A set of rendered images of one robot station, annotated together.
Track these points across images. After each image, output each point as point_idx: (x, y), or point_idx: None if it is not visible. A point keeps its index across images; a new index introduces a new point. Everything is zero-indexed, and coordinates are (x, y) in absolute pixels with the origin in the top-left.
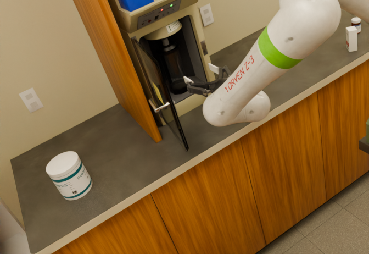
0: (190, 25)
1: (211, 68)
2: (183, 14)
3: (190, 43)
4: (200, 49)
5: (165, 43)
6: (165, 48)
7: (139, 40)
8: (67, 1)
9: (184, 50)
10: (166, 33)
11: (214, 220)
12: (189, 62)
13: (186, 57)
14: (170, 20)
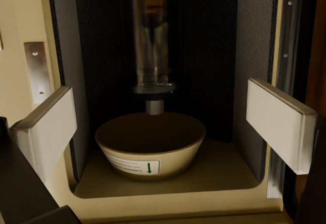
0: (75, 147)
1: (65, 118)
2: (98, 205)
3: (74, 70)
4: (52, 61)
5: (160, 102)
6: (170, 97)
7: (259, 180)
8: None
9: (88, 31)
10: (166, 159)
11: None
12: None
13: (86, 6)
14: (147, 201)
